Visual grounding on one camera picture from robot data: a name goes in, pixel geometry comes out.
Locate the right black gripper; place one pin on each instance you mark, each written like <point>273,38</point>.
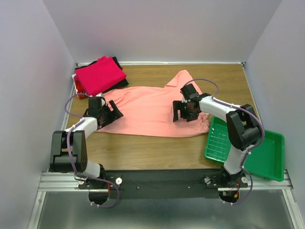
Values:
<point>177,105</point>

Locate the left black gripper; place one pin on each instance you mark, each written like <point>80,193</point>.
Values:
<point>114,115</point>

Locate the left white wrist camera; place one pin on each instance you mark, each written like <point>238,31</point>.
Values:
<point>100,95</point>

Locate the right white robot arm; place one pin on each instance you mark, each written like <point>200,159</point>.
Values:
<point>245,131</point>

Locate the folded red white t-shirt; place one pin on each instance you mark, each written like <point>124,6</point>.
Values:
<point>79,89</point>

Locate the salmon pink t-shirt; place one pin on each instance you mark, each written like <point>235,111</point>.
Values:
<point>148,111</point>

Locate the folded magenta t-shirt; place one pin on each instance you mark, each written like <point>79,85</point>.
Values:
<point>81,71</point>

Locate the green plastic tray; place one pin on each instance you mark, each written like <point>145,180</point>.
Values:
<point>267,160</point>

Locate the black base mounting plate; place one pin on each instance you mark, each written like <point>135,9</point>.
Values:
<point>160,184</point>

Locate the aluminium table frame rail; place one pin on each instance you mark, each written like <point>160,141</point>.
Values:
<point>60,204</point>

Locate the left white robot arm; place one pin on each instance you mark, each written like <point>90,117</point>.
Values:
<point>69,148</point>

